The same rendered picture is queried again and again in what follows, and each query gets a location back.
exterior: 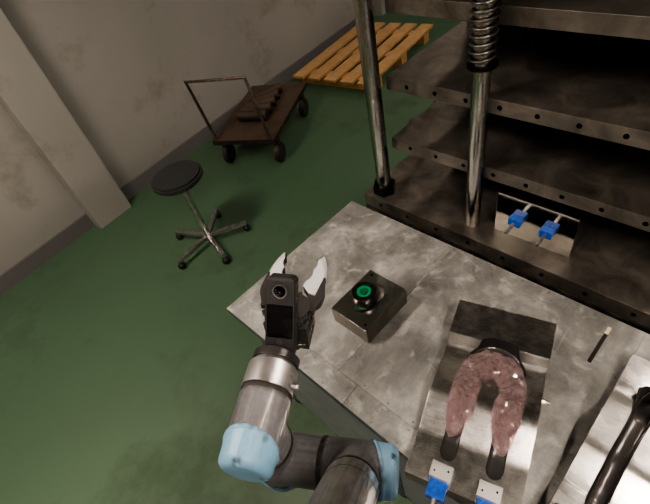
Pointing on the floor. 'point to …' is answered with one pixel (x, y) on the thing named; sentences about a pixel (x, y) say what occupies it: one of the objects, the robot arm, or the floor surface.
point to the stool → (181, 177)
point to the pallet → (406, 37)
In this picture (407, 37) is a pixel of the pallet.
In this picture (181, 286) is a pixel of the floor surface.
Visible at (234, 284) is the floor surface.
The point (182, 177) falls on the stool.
